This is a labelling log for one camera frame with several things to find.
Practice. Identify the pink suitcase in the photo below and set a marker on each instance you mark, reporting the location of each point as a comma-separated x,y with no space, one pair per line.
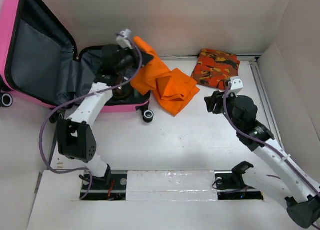
40,62

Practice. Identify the orange cloth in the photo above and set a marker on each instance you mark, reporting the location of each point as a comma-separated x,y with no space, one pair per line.
172,89

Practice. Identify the green white tube bottle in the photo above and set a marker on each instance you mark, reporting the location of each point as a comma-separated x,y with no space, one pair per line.
137,92

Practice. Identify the brown headphones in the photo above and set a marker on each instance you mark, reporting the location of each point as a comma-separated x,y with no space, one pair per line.
122,92

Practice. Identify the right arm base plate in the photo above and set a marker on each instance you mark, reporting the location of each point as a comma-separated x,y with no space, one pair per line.
228,187

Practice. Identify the orange camouflage garment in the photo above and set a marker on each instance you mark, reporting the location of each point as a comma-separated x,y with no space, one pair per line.
214,68

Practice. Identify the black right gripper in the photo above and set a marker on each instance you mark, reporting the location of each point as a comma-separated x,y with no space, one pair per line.
211,101

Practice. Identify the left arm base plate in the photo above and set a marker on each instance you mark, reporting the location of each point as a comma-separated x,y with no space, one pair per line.
113,187

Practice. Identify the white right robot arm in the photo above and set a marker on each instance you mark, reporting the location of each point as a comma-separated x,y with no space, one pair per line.
290,186

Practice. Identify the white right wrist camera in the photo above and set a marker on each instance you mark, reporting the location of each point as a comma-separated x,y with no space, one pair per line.
236,84

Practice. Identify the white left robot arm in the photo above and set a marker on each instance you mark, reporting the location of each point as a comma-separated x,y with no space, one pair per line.
110,90

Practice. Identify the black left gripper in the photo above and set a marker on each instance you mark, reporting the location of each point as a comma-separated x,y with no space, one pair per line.
135,55

